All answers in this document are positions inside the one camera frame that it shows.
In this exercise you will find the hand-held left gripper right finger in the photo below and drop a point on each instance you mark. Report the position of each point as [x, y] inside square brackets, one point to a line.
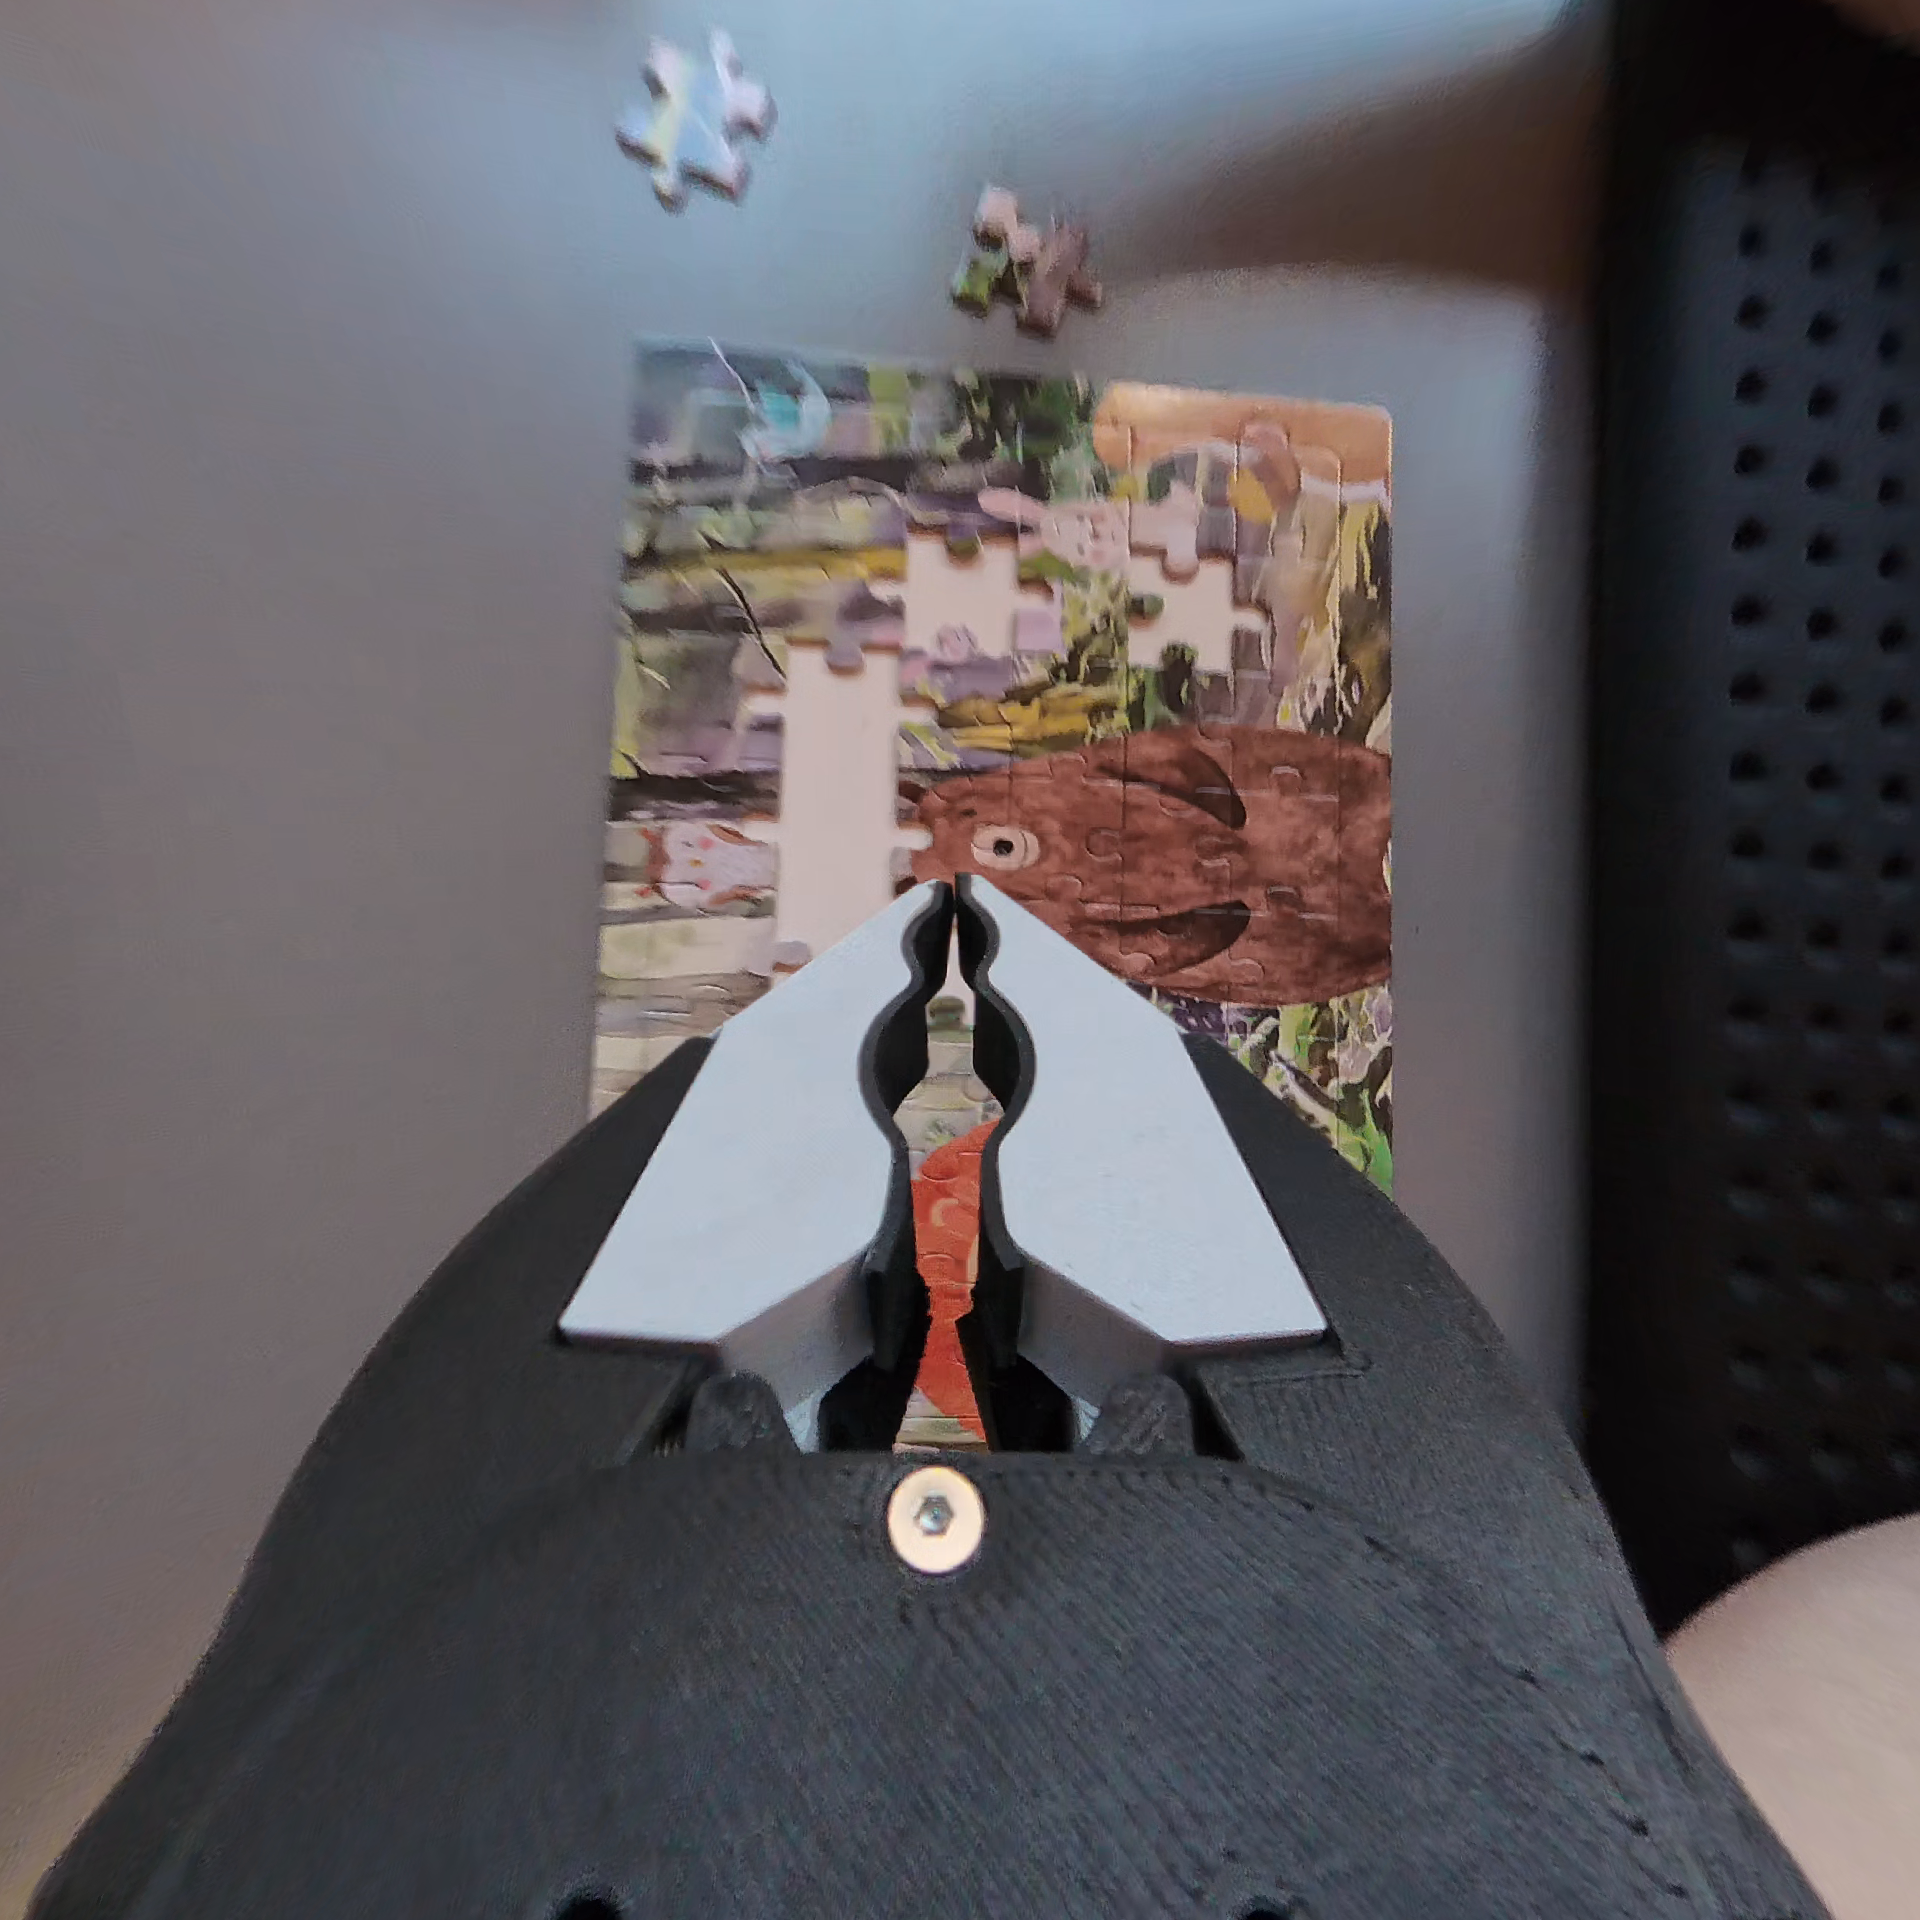
[1155, 1200]

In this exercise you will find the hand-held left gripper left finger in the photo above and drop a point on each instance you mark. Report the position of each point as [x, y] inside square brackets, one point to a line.
[734, 1200]

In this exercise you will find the animal jigsaw puzzle board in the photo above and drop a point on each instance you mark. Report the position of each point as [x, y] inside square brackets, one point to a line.
[1200, 840]

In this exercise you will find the person's left forearm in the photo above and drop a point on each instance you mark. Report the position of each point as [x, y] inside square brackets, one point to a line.
[1816, 1723]

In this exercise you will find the grey desk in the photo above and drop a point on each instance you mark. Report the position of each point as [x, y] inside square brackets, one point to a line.
[299, 750]

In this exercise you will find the black perforated pad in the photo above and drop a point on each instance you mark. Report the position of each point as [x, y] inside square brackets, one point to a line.
[1755, 825]

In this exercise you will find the green purple pink jigsaw piece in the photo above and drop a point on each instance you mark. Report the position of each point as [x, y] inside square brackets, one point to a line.
[1026, 268]

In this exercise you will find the purple yellow jigsaw piece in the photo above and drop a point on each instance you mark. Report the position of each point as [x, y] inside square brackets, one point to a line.
[694, 116]

